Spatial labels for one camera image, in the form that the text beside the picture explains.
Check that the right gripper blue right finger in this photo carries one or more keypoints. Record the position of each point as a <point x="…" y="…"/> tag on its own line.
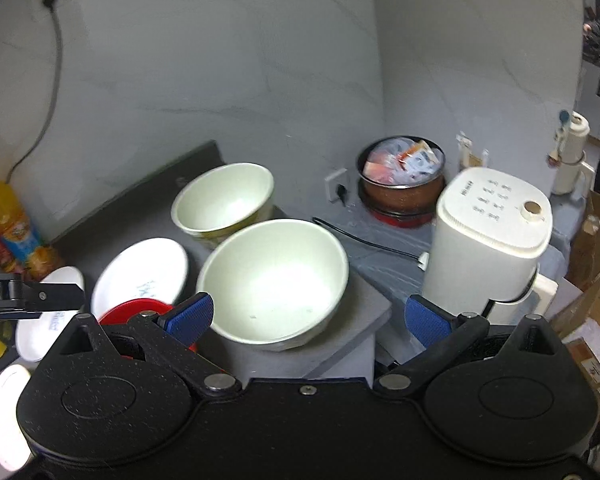
<point x="427" y="322"/>

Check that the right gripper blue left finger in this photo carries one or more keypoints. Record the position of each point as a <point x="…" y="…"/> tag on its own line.
<point x="188" y="321"/>

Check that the small white plate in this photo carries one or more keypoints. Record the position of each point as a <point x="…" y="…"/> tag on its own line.
<point x="156" y="268"/>

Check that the red and black bowl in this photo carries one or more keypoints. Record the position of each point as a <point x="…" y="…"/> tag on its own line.
<point x="124" y="312"/>

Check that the cream bowl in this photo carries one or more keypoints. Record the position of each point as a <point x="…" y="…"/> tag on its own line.
<point x="223" y="201"/>
<point x="276" y="285"/>

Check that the large white plate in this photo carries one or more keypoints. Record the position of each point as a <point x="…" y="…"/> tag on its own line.
<point x="14" y="450"/>

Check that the orange juice bottle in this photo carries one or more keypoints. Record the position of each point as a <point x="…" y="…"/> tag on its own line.
<point x="20" y="236"/>

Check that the brown pot with packets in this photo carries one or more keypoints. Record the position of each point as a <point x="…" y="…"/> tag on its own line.
<point x="400" y="179"/>

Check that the cardboard boxes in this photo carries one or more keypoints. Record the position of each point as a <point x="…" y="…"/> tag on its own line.
<point x="578" y="325"/>

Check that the white kettle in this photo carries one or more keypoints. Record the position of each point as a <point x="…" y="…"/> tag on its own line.
<point x="568" y="155"/>

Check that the low wall socket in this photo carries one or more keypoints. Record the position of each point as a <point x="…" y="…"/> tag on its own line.
<point x="337" y="186"/>

